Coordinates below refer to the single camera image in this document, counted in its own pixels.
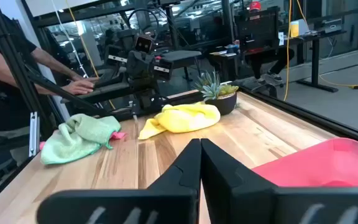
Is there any white cable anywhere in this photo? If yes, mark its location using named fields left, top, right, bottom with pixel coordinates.
left=50, top=0, right=88, bottom=78

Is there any black office desk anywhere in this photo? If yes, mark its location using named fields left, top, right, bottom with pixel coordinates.
left=286, top=29, right=347, bottom=93

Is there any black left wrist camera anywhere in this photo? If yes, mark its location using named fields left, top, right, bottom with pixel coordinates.
left=134, top=34, right=155, bottom=54

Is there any black office chair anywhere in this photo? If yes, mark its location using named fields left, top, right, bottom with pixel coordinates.
left=234, top=7, right=281, bottom=54

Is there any yellow microfiber towel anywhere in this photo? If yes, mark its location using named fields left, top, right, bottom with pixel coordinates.
left=137, top=102, right=221, bottom=141

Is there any pink plastic bin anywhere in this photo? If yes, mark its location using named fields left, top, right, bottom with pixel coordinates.
left=252, top=138, right=358, bottom=189

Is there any green microfiber towel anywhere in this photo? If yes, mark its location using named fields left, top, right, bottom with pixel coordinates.
left=40, top=113, right=122, bottom=166

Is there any silver aluminium bracket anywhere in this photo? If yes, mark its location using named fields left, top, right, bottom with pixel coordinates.
left=29, top=111, right=40, bottom=158

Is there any pink microfiber towel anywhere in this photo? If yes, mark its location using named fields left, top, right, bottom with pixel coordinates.
left=39, top=131, right=127, bottom=151

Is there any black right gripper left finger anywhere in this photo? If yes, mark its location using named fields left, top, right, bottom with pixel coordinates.
left=37, top=138, right=202, bottom=224

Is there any yellow power cable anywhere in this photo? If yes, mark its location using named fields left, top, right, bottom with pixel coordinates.
left=283, top=0, right=358, bottom=102
left=64, top=0, right=101, bottom=78

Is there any person's hand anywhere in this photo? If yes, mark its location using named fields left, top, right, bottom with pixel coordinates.
left=61, top=79, right=95, bottom=96

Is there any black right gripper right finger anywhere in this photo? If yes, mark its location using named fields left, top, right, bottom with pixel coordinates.
left=200, top=138, right=358, bottom=224

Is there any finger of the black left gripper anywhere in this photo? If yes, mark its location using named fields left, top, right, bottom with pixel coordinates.
left=153, top=58, right=174, bottom=82
left=106, top=45, right=127, bottom=67

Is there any potted succulent plant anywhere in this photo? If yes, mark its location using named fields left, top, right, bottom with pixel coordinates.
left=194, top=70, right=239, bottom=116

